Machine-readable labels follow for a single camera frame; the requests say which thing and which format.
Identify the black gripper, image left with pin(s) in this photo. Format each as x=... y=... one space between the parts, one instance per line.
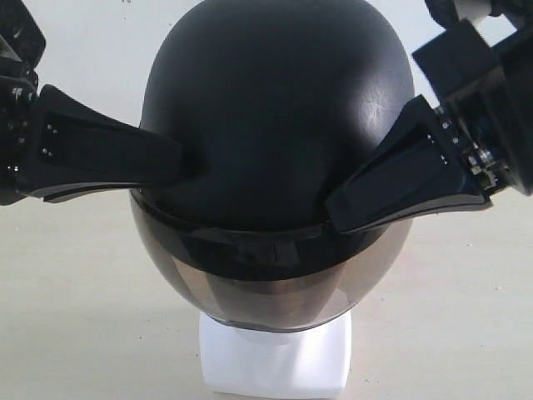
x=56 y=149

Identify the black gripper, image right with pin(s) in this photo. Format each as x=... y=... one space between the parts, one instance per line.
x=480 y=68

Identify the black helmet with tinted visor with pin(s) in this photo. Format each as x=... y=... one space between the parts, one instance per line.
x=276 y=104

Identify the white mannequin head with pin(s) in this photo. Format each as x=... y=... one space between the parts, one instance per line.
x=230 y=350

